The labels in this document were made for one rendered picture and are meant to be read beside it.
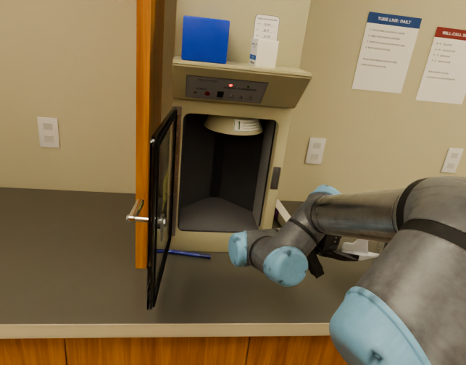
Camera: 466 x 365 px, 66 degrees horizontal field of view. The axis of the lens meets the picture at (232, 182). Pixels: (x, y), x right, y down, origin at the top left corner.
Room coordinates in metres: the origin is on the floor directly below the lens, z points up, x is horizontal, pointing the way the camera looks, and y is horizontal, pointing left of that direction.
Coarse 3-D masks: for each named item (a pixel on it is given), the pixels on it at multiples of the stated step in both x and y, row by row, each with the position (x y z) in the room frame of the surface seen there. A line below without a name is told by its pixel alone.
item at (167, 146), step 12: (156, 132) 0.66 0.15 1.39; (168, 132) 0.79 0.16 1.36; (168, 144) 0.80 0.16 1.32; (168, 156) 0.81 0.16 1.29; (156, 168) 0.64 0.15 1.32; (168, 168) 0.81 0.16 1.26; (156, 180) 0.65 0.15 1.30; (168, 180) 0.82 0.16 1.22; (168, 192) 0.83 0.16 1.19; (168, 204) 0.84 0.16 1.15; (168, 216) 0.85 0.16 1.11; (168, 228) 0.86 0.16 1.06; (168, 240) 0.88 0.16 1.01; (156, 264) 0.68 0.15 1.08; (156, 276) 0.68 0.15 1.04
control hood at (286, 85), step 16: (176, 64) 0.82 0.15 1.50; (192, 64) 0.83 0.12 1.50; (208, 64) 0.83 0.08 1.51; (224, 64) 0.84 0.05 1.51; (240, 64) 0.88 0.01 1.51; (176, 80) 0.86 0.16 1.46; (256, 80) 0.87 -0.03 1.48; (272, 80) 0.87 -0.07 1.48; (288, 80) 0.87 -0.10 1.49; (304, 80) 0.88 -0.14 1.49; (176, 96) 0.91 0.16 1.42; (272, 96) 0.92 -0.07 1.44; (288, 96) 0.92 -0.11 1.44
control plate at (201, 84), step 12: (192, 84) 0.87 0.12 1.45; (204, 84) 0.87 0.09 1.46; (216, 84) 0.87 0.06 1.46; (228, 84) 0.88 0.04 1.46; (240, 84) 0.88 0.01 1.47; (252, 84) 0.88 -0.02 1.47; (264, 84) 0.88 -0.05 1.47; (192, 96) 0.91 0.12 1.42; (204, 96) 0.91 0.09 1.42; (216, 96) 0.91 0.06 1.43; (228, 96) 0.91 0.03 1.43; (252, 96) 0.91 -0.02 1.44
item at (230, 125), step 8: (208, 120) 1.03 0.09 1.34; (216, 120) 1.00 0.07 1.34; (224, 120) 0.99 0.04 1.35; (232, 120) 0.99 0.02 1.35; (240, 120) 0.99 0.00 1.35; (248, 120) 1.00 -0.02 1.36; (256, 120) 1.02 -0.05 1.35; (208, 128) 1.01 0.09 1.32; (216, 128) 0.99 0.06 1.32; (224, 128) 0.98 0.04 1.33; (232, 128) 0.98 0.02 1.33; (240, 128) 0.98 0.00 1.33; (248, 128) 0.99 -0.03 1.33; (256, 128) 1.01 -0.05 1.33
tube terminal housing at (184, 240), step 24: (192, 0) 0.94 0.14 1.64; (216, 0) 0.95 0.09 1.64; (240, 0) 0.96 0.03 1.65; (264, 0) 0.97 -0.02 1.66; (288, 0) 0.98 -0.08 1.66; (240, 24) 0.96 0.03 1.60; (288, 24) 0.98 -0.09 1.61; (240, 48) 0.96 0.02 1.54; (288, 48) 0.98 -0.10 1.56; (288, 120) 0.98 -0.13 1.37; (264, 216) 1.01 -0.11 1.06; (192, 240) 0.95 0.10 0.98; (216, 240) 0.96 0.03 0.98
